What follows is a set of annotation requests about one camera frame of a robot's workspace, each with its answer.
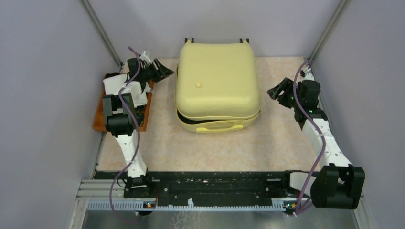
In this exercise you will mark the corner aluminium post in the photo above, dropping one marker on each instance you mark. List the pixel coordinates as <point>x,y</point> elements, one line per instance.
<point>343,4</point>
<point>101,32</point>

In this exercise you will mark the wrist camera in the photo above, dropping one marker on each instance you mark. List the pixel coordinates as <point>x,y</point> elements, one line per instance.
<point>145,57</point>
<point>306,73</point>

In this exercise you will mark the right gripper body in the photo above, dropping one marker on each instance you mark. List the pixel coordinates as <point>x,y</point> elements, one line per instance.
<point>289,98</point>

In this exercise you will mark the yellow hard-shell suitcase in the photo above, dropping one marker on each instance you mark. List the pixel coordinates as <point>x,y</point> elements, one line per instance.
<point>217,87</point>

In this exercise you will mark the aluminium rail frame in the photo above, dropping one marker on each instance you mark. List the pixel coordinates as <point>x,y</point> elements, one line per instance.
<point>93,195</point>

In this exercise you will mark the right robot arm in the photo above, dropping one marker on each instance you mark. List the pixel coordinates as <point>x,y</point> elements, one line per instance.
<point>339,183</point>

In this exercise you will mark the left corner aluminium post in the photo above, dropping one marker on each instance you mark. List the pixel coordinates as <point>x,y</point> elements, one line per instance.
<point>101,32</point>

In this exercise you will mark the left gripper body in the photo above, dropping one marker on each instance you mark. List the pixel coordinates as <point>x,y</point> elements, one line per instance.
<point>150,73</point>

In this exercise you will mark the dark round patterned item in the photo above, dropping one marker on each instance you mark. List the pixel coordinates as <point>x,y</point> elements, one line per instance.
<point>140,114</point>

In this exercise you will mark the right corner aluminium post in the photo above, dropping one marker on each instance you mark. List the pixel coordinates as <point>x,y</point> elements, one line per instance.
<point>343,4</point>

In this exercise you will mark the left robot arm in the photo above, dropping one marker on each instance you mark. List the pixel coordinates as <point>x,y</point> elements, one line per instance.
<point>119,111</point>

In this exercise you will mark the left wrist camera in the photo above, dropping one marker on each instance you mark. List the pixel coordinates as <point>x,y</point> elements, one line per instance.
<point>145,57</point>

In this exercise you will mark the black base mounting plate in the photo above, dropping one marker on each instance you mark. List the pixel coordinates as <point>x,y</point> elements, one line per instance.
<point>205,191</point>

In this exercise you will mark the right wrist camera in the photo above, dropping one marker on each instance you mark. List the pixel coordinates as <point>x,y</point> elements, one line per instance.
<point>306,73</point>

